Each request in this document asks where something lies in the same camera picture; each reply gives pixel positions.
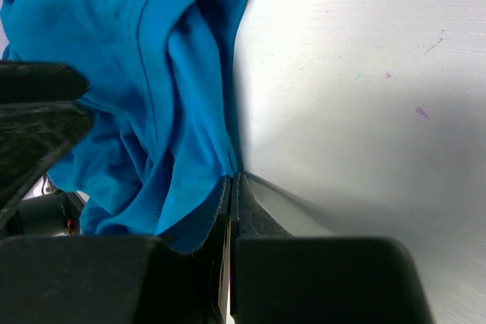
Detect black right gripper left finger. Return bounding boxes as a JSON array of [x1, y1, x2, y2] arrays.
[[1, 61, 93, 225]]

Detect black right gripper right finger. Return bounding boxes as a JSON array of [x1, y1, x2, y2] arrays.
[[1, 176, 433, 323]]

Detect blue t-shirt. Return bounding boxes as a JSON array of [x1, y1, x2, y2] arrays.
[[1, 0, 247, 253]]

